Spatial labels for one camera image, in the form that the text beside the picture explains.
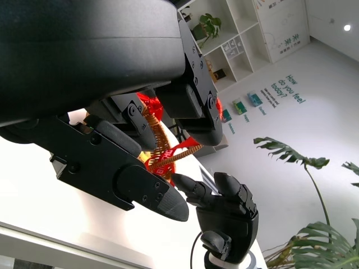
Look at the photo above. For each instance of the green yellow wall card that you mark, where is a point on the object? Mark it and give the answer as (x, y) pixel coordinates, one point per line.
(239, 106)

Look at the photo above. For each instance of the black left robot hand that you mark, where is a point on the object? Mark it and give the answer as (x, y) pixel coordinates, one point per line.
(84, 56)

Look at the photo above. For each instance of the large monstera plant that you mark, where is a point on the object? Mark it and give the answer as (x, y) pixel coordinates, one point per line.
(291, 154)

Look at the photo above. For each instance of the blue teal wall card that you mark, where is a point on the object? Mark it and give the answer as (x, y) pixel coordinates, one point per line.
(254, 99)

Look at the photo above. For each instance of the gray upholstered chair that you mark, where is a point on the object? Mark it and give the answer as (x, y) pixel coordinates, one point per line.
(218, 148)

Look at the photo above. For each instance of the leafy green potted plant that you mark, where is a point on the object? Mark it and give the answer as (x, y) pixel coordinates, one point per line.
(209, 23)

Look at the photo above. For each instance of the white cube shelf unit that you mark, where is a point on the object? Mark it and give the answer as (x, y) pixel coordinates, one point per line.
(243, 30)

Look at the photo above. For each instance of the white panel with teal lettering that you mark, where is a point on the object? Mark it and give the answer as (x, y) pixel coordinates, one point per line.
(280, 28)

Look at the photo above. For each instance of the round ceiling light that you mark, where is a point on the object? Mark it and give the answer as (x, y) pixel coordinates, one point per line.
(347, 27)

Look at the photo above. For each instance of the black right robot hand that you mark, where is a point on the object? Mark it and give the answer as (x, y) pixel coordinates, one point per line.
(227, 221)

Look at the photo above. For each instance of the tan paper gift bag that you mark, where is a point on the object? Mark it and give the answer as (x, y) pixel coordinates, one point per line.
(211, 71)

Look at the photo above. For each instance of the dark teal wall card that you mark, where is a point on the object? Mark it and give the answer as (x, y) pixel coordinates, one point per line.
(227, 116)

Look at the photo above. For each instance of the silver table edge rail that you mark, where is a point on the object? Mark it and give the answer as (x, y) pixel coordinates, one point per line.
(42, 246)

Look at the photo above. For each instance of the black small gift bag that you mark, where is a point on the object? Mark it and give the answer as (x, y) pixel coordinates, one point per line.
(220, 74)

